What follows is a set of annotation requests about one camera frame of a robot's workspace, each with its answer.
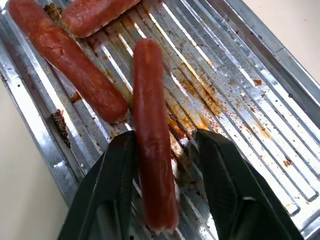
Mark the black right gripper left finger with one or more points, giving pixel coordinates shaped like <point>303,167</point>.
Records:
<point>105,190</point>

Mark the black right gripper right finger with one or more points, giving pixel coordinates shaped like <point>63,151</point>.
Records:
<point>232,190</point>

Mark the long red sausage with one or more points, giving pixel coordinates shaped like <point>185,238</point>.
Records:
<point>152,135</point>

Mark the ribbed silver foil tray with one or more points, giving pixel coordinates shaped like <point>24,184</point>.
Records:
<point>225,82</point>

